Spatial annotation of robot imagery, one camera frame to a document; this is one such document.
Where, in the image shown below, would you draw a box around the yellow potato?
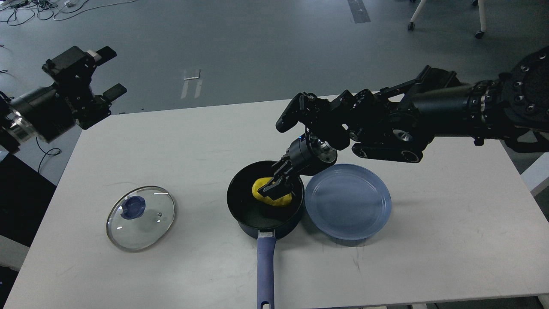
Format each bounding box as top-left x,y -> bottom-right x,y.
251,177 -> 293,208

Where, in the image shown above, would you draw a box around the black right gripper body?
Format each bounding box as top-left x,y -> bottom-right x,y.
286,135 -> 338,176

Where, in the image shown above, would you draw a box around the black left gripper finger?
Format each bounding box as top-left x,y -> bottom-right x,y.
42,46 -> 117,97
77,83 -> 127,130

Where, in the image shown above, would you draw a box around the dark blue saucepan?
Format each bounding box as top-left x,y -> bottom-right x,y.
226,161 -> 305,309

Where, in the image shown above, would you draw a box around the black box at left edge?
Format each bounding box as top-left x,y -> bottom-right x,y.
0,153 -> 57,247

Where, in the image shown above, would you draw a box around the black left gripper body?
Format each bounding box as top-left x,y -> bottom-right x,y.
9,84 -> 84,144

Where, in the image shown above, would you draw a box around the glass pot lid blue knob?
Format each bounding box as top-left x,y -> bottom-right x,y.
106,185 -> 177,252

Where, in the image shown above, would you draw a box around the blue plate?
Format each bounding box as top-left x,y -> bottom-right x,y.
305,164 -> 392,241

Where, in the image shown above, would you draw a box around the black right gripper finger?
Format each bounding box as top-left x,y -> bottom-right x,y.
270,157 -> 296,189
256,175 -> 296,202

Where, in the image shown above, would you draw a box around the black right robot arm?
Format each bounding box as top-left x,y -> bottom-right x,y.
257,47 -> 549,200

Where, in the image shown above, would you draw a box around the tangled cables and power strip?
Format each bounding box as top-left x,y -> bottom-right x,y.
0,0 -> 138,27

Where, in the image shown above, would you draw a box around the black cable on floor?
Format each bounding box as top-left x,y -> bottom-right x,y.
0,45 -> 63,172

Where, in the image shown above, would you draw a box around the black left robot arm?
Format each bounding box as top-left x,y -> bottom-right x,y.
1,46 -> 127,153

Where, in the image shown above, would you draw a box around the white chair legs with casters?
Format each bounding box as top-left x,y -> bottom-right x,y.
407,0 -> 489,39

